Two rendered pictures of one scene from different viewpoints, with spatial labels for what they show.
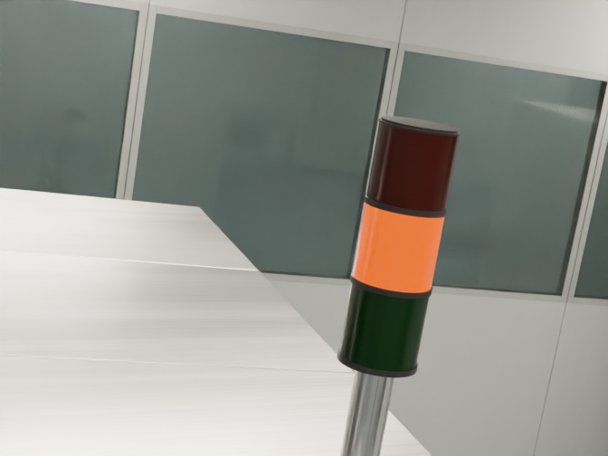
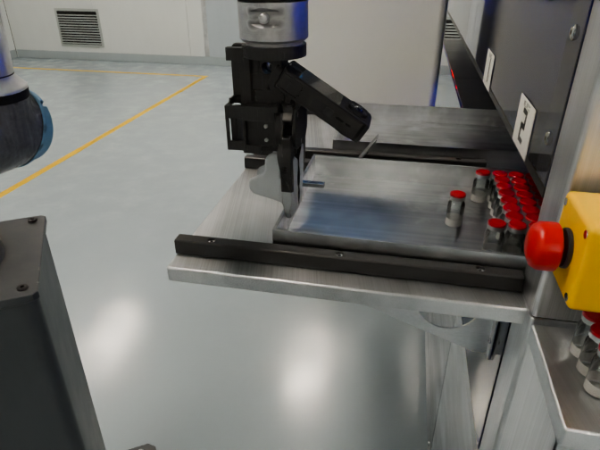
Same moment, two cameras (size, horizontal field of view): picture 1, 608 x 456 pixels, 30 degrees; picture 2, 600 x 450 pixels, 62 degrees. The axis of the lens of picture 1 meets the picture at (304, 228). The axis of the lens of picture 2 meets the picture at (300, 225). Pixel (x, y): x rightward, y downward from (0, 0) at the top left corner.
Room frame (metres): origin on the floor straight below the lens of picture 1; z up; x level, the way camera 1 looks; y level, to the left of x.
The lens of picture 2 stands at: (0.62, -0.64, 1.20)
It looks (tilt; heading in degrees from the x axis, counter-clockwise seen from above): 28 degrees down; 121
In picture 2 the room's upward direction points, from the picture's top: straight up
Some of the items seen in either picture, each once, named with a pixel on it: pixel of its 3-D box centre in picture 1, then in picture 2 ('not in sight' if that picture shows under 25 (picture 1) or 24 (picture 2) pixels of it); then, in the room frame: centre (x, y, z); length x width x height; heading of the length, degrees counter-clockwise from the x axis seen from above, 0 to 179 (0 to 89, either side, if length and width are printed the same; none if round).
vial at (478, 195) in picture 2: not in sight; (480, 186); (0.50, 0.07, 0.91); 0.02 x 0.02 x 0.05
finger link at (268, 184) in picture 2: not in sight; (272, 187); (0.30, -0.17, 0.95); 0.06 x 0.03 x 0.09; 19
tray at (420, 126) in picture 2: not in sight; (429, 132); (0.35, 0.29, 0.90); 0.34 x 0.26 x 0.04; 19
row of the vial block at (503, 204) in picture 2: not in sight; (504, 211); (0.55, 0.00, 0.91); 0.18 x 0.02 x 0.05; 109
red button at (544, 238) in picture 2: not in sight; (552, 246); (0.62, -0.24, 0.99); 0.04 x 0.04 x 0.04; 19
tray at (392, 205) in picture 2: not in sight; (418, 208); (0.45, -0.03, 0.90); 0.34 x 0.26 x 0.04; 19
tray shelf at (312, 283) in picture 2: not in sight; (387, 176); (0.34, 0.11, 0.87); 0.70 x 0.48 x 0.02; 109
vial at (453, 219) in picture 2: not in sight; (455, 210); (0.49, -0.03, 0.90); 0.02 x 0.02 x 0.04
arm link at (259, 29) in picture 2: not in sight; (272, 23); (0.30, -0.16, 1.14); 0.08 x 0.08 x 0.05
